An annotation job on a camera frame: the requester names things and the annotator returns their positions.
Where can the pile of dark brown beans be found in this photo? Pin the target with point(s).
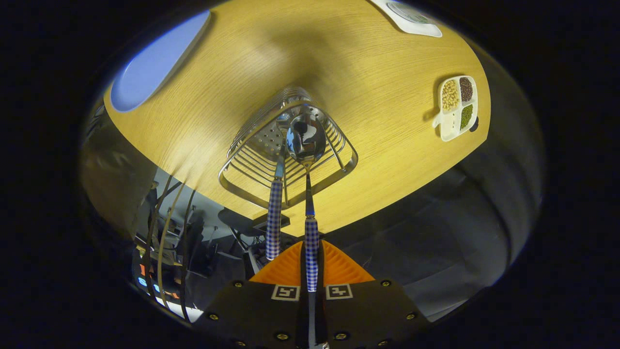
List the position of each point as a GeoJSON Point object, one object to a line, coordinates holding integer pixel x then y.
{"type": "Point", "coordinates": [466, 89]}

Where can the white drink bottle green cap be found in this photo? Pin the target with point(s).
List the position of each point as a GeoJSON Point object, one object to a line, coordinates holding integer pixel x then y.
{"type": "Point", "coordinates": [409, 13]}

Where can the pile of green beans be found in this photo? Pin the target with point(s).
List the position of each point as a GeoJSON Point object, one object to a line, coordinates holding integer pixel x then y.
{"type": "Point", "coordinates": [466, 116]}

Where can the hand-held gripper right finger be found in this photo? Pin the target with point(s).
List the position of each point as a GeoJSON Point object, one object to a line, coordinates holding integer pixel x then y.
{"type": "Point", "coordinates": [368, 310]}

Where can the white divided dish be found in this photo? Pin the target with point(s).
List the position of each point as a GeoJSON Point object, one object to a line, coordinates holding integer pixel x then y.
{"type": "Point", "coordinates": [450, 128]}

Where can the pile of yellow soybeans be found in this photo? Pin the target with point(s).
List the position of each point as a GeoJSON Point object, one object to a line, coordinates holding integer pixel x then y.
{"type": "Point", "coordinates": [450, 94]}

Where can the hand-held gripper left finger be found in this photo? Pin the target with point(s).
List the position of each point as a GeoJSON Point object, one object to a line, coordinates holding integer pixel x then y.
{"type": "Point", "coordinates": [256, 310]}

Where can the black table grommet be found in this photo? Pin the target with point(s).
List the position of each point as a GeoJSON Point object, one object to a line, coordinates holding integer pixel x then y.
{"type": "Point", "coordinates": [474, 125]}

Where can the white square coaster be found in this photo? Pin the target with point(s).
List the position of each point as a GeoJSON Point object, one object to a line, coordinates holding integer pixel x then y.
{"type": "Point", "coordinates": [426, 30]}

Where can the blue round plate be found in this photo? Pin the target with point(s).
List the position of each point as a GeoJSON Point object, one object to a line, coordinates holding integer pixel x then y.
{"type": "Point", "coordinates": [150, 68]}

